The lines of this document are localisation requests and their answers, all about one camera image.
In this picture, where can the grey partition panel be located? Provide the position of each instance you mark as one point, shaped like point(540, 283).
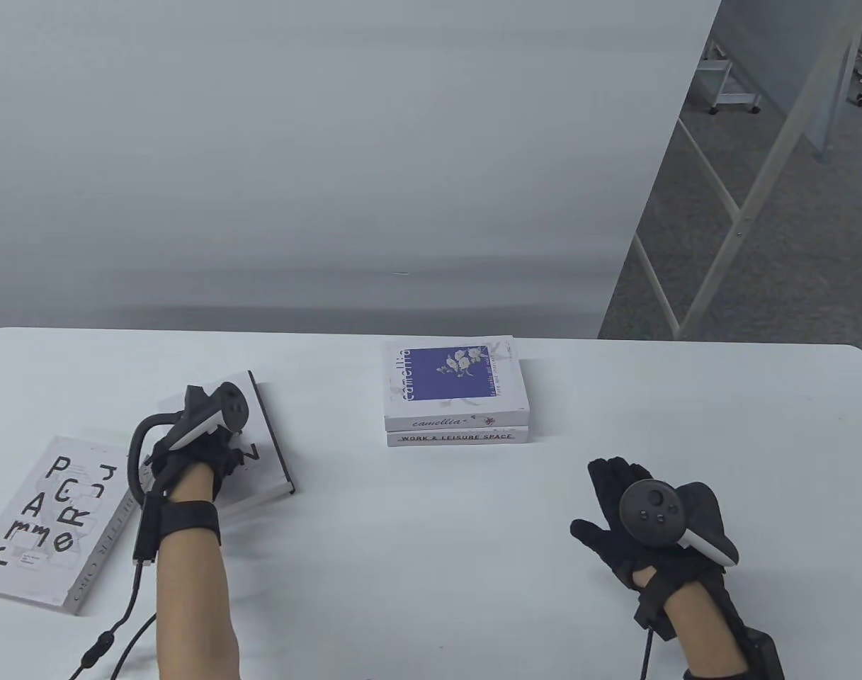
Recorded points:
point(827, 106)

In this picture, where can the white book small text lines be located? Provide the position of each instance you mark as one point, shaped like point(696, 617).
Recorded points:
point(459, 438)

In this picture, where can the black and white controller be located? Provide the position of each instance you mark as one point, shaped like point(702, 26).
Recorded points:
point(650, 510)
point(225, 407)

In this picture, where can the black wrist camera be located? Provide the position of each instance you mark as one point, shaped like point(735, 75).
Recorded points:
point(654, 605)

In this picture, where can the white book jumbled black letters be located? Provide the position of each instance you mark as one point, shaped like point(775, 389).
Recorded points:
point(48, 510)

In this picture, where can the white book black spine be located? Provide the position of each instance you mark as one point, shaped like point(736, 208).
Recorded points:
point(264, 460)

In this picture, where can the white backdrop board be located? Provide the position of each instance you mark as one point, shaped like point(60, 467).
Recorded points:
point(331, 142)

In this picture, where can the white book blue floral cover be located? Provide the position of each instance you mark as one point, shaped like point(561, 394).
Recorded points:
point(438, 382)

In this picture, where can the person's left forearm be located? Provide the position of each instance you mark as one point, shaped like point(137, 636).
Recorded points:
point(190, 602)

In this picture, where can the person's left hand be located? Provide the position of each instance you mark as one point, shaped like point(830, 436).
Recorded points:
point(197, 464)

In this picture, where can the person's right hand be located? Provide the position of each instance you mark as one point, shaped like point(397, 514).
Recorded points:
point(611, 489)

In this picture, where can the white metal support frame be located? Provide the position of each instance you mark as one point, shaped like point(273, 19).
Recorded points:
point(800, 106)

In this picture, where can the white wheeled cart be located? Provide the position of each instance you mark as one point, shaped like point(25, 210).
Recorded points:
point(739, 103)

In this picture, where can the person's right forearm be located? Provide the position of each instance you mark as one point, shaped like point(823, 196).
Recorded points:
point(700, 630)

